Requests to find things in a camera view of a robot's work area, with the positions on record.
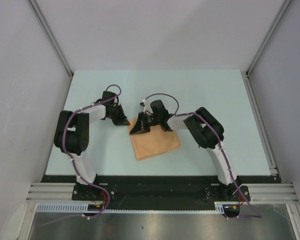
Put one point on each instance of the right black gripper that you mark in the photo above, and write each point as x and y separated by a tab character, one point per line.
138	128

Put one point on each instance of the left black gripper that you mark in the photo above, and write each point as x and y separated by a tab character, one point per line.
120	120

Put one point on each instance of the peach cloth napkin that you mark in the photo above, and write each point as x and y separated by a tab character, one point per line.
154	143

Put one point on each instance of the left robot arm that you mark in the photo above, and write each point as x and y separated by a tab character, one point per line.
73	128

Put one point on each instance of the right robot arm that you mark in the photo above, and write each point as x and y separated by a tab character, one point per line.
205	129

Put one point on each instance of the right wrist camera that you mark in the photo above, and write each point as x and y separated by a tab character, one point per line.
145	107

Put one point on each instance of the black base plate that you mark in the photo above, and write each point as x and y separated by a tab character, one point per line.
151	192

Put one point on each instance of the slotted cable duct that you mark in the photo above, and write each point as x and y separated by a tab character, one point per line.
92	209

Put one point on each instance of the right aluminium frame post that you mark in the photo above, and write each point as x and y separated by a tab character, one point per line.
284	7

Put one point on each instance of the aluminium frame post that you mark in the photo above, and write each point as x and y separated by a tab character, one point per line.
284	7
38	13

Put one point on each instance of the aluminium front rail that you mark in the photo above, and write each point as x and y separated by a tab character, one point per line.
268	193

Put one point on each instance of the left aluminium frame post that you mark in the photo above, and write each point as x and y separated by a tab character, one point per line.
38	13

